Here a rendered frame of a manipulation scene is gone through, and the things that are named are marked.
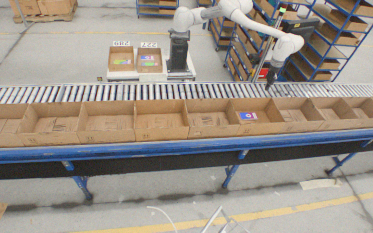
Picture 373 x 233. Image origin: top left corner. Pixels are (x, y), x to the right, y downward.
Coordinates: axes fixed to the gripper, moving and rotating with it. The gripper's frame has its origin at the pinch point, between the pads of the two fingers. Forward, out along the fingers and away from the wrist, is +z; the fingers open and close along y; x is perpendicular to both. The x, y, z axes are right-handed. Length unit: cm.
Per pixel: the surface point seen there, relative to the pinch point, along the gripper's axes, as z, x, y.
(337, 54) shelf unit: 41, 166, -108
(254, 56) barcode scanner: 15, 17, -67
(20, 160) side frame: 27, -189, 32
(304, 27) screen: -23, 54, -56
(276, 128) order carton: 27.0, 7.7, 22.2
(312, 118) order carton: 32, 51, 10
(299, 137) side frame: 35, 29, 28
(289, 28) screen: -25, 33, -48
